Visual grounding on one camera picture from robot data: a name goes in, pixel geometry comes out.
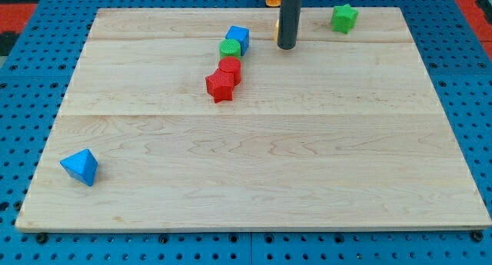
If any green star block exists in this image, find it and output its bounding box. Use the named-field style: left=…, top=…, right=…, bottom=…
left=331, top=4, right=358, bottom=34

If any red star block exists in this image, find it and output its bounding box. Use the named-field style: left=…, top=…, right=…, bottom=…
left=205, top=68, right=234, bottom=103

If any green cylinder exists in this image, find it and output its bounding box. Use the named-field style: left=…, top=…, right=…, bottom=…
left=219, top=38, right=241, bottom=58

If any blue cube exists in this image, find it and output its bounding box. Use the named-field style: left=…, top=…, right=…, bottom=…
left=225, top=25, right=250, bottom=56

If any red cylinder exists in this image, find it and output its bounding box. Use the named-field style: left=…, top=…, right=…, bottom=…
left=218, top=56, right=241, bottom=86

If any light wooden board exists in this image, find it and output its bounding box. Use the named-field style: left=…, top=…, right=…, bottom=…
left=15, top=7, right=491, bottom=234

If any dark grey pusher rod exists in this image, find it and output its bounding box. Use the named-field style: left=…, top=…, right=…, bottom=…
left=277, top=0, right=302, bottom=50

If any yellow block behind rod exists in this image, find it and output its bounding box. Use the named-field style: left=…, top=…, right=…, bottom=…
left=274, top=20, right=280, bottom=42

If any blue triangular pyramid block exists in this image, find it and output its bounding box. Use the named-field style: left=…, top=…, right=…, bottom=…
left=60, top=149, right=98, bottom=187

